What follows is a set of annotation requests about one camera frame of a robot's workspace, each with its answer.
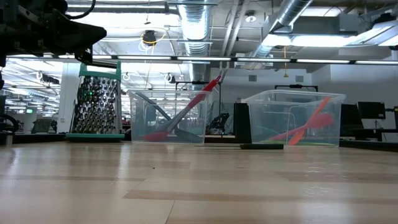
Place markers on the red spoon with steel shaft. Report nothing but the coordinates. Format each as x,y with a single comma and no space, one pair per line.
205,92

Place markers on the dark background chair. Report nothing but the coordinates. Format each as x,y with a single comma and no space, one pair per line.
349,121

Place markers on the black aluminium frame rails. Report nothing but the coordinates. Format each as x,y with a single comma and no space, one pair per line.
37,138
367,143

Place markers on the large black spoon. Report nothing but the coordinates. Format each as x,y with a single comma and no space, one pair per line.
189,136

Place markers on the black rectangular panel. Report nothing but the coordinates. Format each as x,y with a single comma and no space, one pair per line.
242,124

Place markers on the orange silicone spatula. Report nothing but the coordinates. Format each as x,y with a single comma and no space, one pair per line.
295,138

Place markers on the dark background desk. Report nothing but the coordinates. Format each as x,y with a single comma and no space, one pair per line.
373,132

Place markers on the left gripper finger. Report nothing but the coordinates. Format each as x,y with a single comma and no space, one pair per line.
77,34
85,56

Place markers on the teal metal box grater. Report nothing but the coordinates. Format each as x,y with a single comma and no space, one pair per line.
96,105

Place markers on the long ceiling light strip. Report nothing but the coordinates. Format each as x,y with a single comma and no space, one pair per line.
264,60

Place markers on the silver spiral duct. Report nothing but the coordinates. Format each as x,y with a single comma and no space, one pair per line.
292,12
194,31

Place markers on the clear plastic bin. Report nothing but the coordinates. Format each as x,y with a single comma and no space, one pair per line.
140,124
267,112

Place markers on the pink silicone spatula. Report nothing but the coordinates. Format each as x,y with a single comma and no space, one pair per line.
321,119

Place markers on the black background monitor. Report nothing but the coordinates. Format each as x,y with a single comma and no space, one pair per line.
371,110

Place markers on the white ceiling sensor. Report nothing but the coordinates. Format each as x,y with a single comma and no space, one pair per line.
250,18

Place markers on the black background robot arm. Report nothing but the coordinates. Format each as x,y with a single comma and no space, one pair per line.
220,123

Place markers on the black background gantry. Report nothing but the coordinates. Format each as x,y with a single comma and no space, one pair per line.
295,86
192,82

